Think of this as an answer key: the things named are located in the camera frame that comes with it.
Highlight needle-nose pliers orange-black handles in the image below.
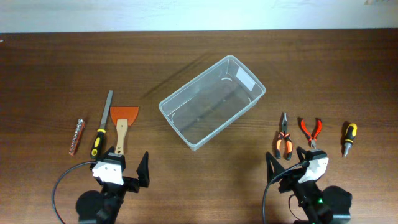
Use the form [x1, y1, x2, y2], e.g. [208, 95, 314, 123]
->
[275, 112, 293, 161]

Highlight metal file yellow-black handle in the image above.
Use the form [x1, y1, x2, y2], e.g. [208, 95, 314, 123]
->
[90, 90, 113, 160]

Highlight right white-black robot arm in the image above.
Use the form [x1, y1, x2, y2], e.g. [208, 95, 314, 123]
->
[262, 147, 353, 224]

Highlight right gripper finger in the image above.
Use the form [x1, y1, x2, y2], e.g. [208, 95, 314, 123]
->
[266, 152, 285, 184]
[297, 146, 307, 162]

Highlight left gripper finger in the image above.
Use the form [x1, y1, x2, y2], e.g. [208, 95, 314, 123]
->
[98, 146, 114, 161]
[136, 151, 150, 187]

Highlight orange scraper wooden handle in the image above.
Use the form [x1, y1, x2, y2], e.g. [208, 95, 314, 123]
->
[110, 106, 139, 155]

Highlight stubby yellow-black screwdriver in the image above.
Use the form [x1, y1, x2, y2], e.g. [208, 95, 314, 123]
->
[343, 123, 358, 157]

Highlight small red cutting pliers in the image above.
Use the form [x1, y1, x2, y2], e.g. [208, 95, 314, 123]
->
[299, 118, 323, 149]

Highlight orange socket rail with sockets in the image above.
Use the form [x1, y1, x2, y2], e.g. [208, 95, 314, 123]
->
[68, 119, 85, 156]

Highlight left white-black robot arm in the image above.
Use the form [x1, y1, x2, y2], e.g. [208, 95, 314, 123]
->
[75, 147, 150, 223]

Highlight clear plastic container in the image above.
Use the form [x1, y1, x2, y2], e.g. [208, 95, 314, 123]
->
[159, 55, 266, 151]

